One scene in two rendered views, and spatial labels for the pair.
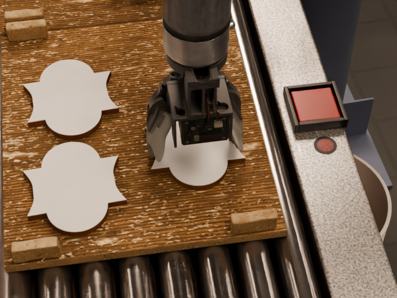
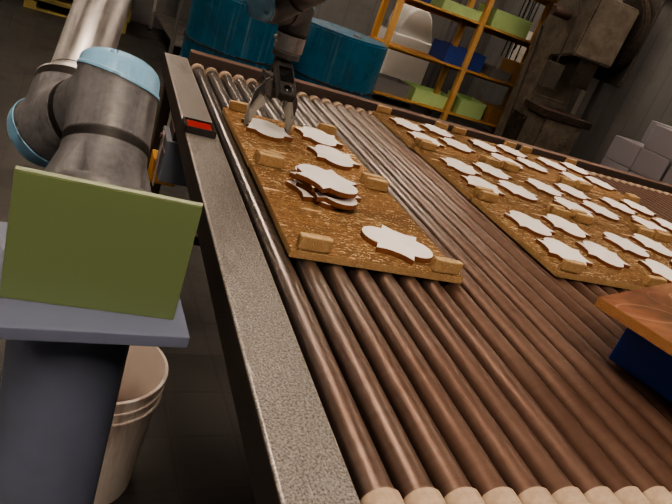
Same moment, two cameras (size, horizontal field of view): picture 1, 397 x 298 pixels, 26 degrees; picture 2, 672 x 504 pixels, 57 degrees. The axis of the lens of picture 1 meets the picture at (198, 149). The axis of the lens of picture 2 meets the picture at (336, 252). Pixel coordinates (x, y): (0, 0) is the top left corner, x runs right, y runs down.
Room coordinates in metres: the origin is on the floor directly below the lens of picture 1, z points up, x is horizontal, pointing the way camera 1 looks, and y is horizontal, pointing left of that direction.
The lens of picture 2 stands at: (2.32, -0.20, 1.36)
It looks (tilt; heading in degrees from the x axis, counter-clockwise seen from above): 23 degrees down; 163
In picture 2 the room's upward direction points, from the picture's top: 20 degrees clockwise
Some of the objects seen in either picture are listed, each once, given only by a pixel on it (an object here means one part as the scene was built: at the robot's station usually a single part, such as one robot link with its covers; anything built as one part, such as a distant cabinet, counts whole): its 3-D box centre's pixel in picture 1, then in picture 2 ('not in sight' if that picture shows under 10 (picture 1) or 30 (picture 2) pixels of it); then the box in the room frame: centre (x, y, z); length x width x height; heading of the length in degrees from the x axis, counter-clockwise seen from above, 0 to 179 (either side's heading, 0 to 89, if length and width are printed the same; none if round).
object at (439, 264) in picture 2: not in sight; (446, 265); (1.36, 0.32, 0.95); 0.06 x 0.02 x 0.03; 98
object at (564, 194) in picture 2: not in sight; (571, 198); (0.52, 1.10, 0.94); 0.41 x 0.35 x 0.04; 8
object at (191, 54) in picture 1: (199, 33); (288, 43); (0.71, 0.00, 1.16); 0.08 x 0.08 x 0.05
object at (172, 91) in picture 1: (197, 88); (279, 74); (0.71, 0.00, 1.08); 0.09 x 0.08 x 0.12; 9
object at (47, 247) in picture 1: (35, 249); (326, 128); (0.57, 0.20, 0.95); 0.06 x 0.02 x 0.03; 99
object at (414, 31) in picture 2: not in sight; (401, 53); (-6.40, 2.43, 0.66); 0.67 x 0.61 x 1.32; 102
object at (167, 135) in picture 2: not in sight; (176, 157); (0.62, -0.20, 0.77); 0.14 x 0.11 x 0.18; 8
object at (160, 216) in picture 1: (130, 127); (298, 148); (0.78, 0.09, 0.93); 0.41 x 0.35 x 0.02; 9
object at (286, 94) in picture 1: (315, 106); (199, 127); (0.82, -0.17, 0.92); 0.08 x 0.08 x 0.02; 8
